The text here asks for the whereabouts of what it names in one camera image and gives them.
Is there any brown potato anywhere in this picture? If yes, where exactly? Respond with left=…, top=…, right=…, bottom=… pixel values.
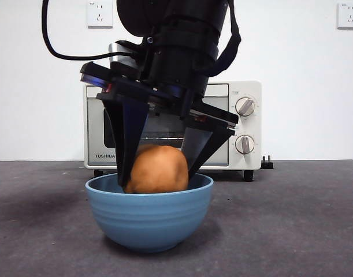
left=124, top=144, right=190, bottom=194

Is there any cream Toshiba toaster oven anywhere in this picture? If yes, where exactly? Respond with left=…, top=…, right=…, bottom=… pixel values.
left=83, top=80, right=263, bottom=182

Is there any black power plug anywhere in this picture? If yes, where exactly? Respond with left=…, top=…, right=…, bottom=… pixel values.
left=261, top=155, right=275, bottom=170

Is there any pale grey right wrist camera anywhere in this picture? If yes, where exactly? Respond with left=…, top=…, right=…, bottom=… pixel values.
left=108, top=42, right=141, bottom=72

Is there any beige oven timer knob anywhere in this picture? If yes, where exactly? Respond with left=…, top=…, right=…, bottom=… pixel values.
left=235, top=134, right=255, bottom=156

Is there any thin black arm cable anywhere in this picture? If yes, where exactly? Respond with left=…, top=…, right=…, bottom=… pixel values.
left=42, top=0, right=113, bottom=63

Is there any wide black sleeved cable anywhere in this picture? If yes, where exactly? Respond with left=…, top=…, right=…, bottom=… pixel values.
left=212, top=0, right=242, bottom=77

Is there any oven door with beige handle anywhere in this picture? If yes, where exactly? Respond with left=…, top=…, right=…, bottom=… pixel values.
left=86, top=84, right=229, bottom=167

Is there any blue ribbed bowl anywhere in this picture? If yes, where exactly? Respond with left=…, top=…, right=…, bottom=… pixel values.
left=85, top=172, right=214, bottom=254

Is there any white wall socket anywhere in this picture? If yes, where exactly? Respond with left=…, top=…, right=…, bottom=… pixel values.
left=87, top=1, right=114, bottom=29
left=337, top=2, right=353, bottom=29

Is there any beige oven temperature knob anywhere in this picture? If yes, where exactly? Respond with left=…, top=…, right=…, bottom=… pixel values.
left=235, top=97, right=256, bottom=118

